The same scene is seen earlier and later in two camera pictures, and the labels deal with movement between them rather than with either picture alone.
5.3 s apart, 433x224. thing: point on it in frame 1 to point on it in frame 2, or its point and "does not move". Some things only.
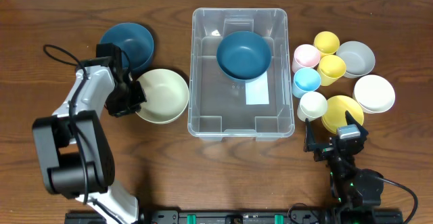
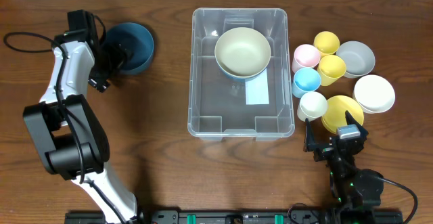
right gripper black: x=324 y=150 does not move
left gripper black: x=139 y=97 to x=121 y=53
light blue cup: x=305 y=80 does not move
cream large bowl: x=166 y=94 to x=243 y=51
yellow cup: x=331 y=68 does not move
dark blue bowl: x=134 y=40 does not move
